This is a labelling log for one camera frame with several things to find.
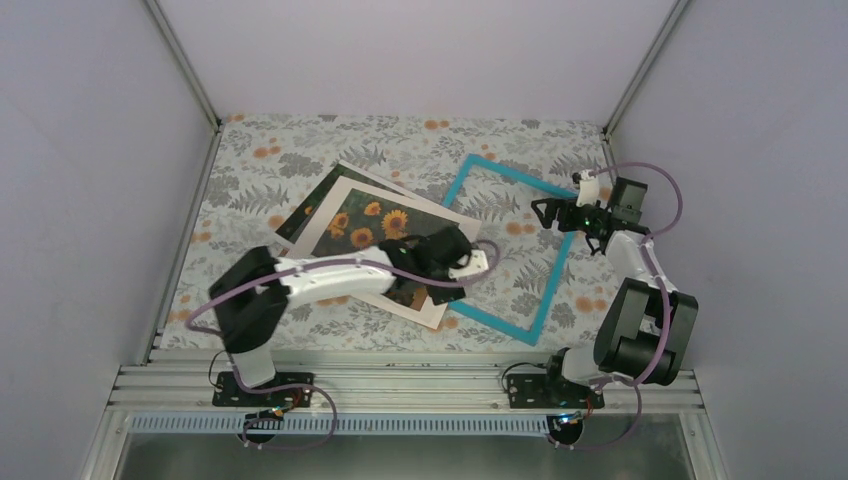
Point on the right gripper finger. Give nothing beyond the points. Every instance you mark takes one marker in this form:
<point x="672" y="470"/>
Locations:
<point x="549" y="203"/>
<point x="549" y="216"/>

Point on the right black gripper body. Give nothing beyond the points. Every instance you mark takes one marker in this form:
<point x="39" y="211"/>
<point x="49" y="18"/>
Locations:
<point x="569" y="223"/>

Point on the teal and wood picture frame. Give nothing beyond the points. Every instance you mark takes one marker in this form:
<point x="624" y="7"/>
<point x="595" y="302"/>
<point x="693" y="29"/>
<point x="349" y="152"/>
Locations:
<point x="516" y="298"/>

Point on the white mat sunflower photo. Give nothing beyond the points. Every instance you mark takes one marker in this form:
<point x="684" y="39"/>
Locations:
<point x="355" y="215"/>

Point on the sunflower photo print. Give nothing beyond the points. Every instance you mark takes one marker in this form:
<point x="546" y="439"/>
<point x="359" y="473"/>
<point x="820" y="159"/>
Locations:
<point x="291" y="228"/>

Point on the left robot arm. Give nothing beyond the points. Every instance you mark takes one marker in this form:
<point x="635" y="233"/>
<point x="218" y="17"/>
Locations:
<point x="251" y="298"/>

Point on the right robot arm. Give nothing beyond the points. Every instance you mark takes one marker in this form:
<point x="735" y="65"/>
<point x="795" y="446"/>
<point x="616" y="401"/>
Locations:
<point x="647" y="327"/>

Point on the floral patterned table mat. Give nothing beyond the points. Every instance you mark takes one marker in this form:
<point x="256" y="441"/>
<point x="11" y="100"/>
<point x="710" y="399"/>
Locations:
<point x="267" y="164"/>

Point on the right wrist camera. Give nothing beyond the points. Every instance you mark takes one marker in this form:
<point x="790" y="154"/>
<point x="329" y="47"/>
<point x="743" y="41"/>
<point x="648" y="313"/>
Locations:
<point x="588" y="186"/>

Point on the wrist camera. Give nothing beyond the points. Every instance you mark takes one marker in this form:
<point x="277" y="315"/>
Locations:
<point x="473" y="266"/>
<point x="588" y="186"/>

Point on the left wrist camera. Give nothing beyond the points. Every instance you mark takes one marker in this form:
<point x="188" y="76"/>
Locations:
<point x="473" y="266"/>

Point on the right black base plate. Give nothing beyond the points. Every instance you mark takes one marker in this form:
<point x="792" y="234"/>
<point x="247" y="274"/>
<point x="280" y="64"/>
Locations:
<point x="537" y="391"/>

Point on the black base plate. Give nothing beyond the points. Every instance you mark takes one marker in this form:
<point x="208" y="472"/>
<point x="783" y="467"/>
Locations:
<point x="229" y="394"/>
<point x="537" y="391"/>

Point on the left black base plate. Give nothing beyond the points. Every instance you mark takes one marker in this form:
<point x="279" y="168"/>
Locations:
<point x="229" y="394"/>

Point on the aluminium rail base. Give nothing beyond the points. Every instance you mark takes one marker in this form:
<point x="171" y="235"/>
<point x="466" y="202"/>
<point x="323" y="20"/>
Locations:
<point x="357" y="381"/>

